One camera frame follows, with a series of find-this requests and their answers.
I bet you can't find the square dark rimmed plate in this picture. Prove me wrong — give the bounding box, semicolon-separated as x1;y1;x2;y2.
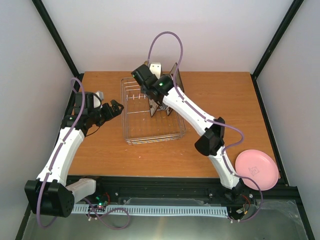
148;99;159;118

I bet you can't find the round striped white plate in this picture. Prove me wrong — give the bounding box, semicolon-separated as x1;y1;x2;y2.
158;103;170;111

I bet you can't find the wire metal dish rack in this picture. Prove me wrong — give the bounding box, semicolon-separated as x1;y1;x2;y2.
120;77;186;145

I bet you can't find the square floral plate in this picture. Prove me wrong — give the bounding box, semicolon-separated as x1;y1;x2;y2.
165;62;185;116

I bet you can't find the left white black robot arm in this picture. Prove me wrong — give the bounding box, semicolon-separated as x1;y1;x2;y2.
24;100;124;218

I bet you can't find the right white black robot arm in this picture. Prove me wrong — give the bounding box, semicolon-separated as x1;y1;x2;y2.
137;74;240;190

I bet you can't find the left circuit board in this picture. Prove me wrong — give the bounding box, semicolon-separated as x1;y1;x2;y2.
95;192;111;208

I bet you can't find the circuit board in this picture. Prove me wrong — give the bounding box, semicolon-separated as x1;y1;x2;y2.
95;192;111;208
236;195;251;215

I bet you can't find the pink round plate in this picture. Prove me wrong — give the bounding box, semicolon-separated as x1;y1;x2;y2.
235;149;279;191

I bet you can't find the right circuit board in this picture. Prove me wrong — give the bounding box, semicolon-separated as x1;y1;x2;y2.
236;195;251;215

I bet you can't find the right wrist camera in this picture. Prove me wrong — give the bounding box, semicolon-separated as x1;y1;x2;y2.
131;62;162;85

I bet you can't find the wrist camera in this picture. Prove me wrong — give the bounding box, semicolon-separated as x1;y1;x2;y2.
131;62;162;85
74;91;104;110

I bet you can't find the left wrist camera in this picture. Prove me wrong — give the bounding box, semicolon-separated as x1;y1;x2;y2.
74;91;104;110

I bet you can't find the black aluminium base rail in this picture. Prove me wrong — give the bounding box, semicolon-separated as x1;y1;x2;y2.
34;174;300;205

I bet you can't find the left black frame post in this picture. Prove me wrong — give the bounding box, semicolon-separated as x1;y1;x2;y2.
32;0;81;77

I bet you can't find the black frame post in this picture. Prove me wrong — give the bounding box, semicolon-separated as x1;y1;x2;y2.
32;0;81;77
251;0;305;79

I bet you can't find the grey slotted cable duct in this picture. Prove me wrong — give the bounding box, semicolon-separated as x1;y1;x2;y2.
71;204;229;218

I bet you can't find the right black frame post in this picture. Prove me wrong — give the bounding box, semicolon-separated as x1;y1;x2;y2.
251;0;305;79

